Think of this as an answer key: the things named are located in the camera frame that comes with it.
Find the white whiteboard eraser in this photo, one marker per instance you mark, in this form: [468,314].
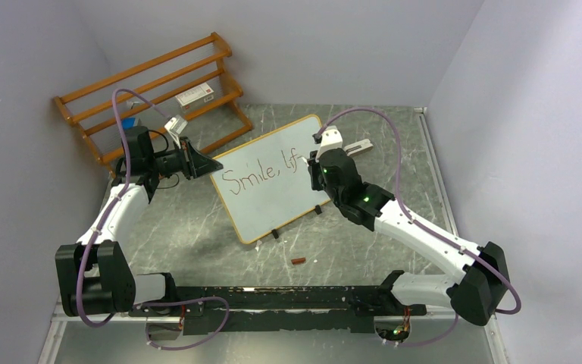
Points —
[358,147]

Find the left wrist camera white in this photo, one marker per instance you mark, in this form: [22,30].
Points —
[175,128]

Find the blue small object on rack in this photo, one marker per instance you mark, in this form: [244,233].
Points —
[130,122]

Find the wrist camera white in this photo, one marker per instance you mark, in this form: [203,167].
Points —
[327,140]
[175,128]

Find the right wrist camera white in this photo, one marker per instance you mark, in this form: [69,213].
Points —
[327,140]

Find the white red box on rack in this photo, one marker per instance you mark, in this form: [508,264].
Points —
[195,97]

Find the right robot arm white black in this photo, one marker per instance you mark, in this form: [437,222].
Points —
[474,278]

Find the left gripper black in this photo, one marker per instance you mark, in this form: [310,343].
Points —
[196,164]

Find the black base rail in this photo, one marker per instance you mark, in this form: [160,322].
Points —
[258,309]

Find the aluminium frame rail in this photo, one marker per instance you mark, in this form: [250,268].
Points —
[68,340]

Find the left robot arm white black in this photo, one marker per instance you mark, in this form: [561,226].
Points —
[93,274]

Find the yellow framed whiteboard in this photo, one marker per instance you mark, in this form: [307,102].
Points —
[264,184]

